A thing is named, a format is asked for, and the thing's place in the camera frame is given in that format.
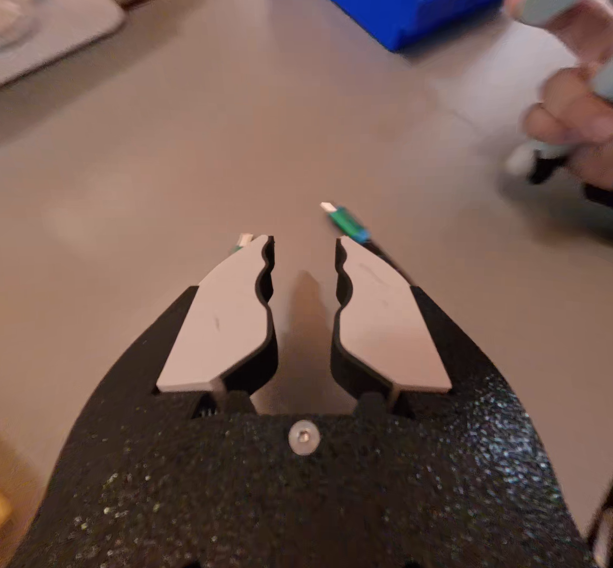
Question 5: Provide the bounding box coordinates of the grey desk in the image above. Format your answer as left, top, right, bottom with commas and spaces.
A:
0, 0, 613, 568

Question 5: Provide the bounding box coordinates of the person's right hand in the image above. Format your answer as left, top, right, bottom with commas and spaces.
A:
503, 0, 613, 191

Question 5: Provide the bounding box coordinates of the wooden document stand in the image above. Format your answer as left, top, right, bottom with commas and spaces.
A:
0, 0, 126, 88

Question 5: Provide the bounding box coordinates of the green plug braided HDMI cable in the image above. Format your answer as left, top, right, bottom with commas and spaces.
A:
232, 201, 415, 287

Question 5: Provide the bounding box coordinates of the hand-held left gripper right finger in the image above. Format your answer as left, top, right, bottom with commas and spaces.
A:
330, 236, 453, 395

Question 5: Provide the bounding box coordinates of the blue plastic bin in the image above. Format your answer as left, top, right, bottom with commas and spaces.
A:
279, 0, 544, 52

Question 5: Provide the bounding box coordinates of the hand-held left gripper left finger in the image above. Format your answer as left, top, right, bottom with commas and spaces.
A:
155, 234, 279, 395

